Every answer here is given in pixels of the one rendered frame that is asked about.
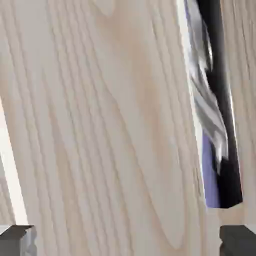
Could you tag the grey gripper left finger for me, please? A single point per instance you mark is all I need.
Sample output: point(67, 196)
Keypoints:
point(14, 242)

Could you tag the light wood drawer front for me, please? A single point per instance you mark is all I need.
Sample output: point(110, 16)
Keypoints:
point(104, 124)

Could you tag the light wood cabinet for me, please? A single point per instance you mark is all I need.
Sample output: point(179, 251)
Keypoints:
point(5, 202)

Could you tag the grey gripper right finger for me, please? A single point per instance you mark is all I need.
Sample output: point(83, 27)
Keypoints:
point(238, 242)

